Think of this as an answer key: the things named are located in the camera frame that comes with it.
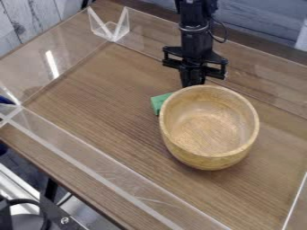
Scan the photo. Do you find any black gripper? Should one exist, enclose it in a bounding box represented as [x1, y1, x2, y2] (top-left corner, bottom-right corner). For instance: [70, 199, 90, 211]
[161, 23, 228, 87]

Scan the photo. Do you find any green rectangular block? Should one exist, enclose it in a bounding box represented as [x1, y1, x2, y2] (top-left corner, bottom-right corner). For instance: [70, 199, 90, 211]
[150, 93, 170, 116]

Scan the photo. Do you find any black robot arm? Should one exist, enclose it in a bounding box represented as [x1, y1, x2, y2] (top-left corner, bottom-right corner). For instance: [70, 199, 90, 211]
[161, 0, 228, 87]

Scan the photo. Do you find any brown wooden bowl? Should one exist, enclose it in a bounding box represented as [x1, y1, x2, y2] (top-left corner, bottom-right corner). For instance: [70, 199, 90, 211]
[158, 85, 260, 171]

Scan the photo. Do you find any blue object at edge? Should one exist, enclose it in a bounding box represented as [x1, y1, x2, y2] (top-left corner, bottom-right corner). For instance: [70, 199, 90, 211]
[0, 95, 15, 105]

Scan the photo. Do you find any black metal table leg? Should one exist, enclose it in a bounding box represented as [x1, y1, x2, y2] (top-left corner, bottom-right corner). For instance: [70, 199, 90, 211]
[44, 179, 58, 202]

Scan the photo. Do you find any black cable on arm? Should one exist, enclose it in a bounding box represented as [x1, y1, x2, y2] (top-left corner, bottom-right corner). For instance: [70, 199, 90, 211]
[206, 16, 228, 44]

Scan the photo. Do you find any clear acrylic corner bracket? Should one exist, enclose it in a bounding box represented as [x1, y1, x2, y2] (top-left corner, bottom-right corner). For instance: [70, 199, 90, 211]
[88, 7, 129, 42]

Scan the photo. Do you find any clear acrylic tray wall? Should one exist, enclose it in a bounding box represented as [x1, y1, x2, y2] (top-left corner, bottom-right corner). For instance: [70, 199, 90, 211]
[0, 1, 307, 230]

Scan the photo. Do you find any metal bracket with screw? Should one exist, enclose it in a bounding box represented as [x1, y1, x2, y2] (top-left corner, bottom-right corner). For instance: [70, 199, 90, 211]
[39, 197, 88, 230]

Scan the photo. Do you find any black cable loop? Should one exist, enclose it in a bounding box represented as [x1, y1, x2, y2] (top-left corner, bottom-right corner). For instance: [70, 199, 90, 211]
[0, 198, 52, 230]

